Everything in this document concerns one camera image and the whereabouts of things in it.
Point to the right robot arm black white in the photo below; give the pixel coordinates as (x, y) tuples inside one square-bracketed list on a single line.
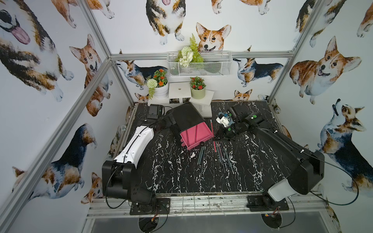
[(306, 167)]

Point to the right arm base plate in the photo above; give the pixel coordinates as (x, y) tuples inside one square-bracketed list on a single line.
[(258, 203)]

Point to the white pot orange flowers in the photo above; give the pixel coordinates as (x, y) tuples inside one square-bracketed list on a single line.
[(158, 80)]

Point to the green pot red flowers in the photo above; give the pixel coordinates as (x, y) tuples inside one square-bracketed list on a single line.
[(198, 87)]

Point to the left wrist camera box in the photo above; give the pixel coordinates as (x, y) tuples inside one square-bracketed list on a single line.
[(155, 112)]

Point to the green white artificial fern flowers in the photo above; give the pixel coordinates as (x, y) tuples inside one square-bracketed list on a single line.
[(189, 54)]

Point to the white wire basket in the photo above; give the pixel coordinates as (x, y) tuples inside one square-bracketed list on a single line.
[(214, 64)]

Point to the white stepped display stand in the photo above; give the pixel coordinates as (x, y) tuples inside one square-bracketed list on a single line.
[(180, 93)]

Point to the pink pencil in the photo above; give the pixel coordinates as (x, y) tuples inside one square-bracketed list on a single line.
[(211, 125)]

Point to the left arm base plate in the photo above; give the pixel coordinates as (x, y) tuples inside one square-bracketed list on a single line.
[(156, 207)]

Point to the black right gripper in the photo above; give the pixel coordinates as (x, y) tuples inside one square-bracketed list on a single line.
[(222, 135)]

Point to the teal pencil right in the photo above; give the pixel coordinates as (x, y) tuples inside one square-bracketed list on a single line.
[(227, 158)]

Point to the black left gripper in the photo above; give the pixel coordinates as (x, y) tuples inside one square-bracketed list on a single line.
[(177, 125)]

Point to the black drawer cabinet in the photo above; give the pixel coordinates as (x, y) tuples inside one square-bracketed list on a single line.
[(185, 117)]

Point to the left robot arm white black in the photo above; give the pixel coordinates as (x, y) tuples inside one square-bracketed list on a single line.
[(120, 176)]

